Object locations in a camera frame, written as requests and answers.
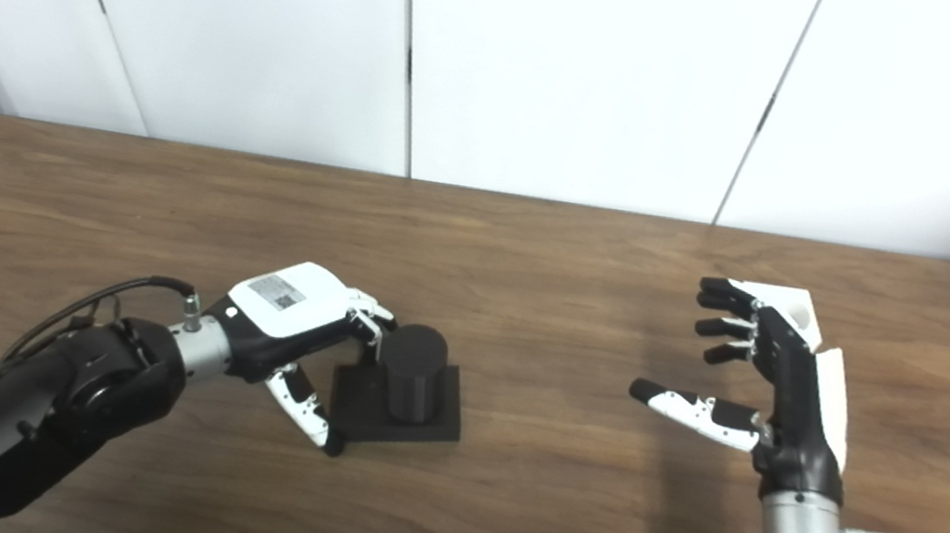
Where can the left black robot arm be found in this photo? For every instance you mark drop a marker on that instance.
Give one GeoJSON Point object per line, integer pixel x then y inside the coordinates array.
{"type": "Point", "coordinates": [53, 404]}

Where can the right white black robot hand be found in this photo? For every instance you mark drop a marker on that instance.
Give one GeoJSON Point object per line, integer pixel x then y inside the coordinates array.
{"type": "Point", "coordinates": [796, 410]}

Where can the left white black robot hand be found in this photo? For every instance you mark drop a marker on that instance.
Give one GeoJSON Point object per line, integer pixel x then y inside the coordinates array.
{"type": "Point", "coordinates": [287, 301]}

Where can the white square piece with hole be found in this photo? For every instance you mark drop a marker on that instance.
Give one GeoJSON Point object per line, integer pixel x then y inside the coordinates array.
{"type": "Point", "coordinates": [804, 312]}

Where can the black peg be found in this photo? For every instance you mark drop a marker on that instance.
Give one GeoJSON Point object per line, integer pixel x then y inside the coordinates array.
{"type": "Point", "coordinates": [416, 369]}

